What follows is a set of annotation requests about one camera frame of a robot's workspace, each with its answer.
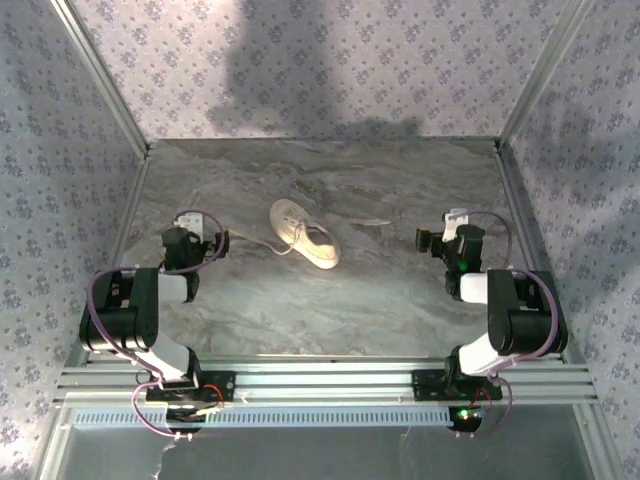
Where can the black round controller board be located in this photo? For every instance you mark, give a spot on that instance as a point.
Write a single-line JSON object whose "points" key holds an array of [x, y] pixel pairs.
{"points": [[185, 425], [470, 422]]}

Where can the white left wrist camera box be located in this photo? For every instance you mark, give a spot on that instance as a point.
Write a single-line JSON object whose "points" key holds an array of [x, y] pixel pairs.
{"points": [[190, 222]]}

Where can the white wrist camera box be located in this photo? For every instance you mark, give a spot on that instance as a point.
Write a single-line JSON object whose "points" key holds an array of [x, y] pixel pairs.
{"points": [[190, 222], [454, 222]]}

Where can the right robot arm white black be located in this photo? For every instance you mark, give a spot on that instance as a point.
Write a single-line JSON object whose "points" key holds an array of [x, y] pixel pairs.
{"points": [[525, 315]]}

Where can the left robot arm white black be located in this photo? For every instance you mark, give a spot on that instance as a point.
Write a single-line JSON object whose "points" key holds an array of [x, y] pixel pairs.
{"points": [[120, 310]]}

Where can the white torn tape strip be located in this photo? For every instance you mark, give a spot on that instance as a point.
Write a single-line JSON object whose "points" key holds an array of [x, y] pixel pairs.
{"points": [[162, 462]]}

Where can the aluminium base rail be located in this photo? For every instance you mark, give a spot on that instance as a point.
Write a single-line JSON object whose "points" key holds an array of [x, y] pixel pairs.
{"points": [[325, 380]]}

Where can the white sneaker shoe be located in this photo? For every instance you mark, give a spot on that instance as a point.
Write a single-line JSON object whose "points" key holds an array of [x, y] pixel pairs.
{"points": [[307, 237]]}

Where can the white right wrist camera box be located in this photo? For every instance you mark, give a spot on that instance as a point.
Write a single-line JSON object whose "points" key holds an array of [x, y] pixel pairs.
{"points": [[454, 222]]}

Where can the aluminium frame post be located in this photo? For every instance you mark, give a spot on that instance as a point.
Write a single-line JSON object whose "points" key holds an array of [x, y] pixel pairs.
{"points": [[102, 75], [543, 75]]}

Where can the aluminium side rail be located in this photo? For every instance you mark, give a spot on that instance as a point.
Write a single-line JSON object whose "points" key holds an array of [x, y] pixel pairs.
{"points": [[132, 200], [520, 200]]}

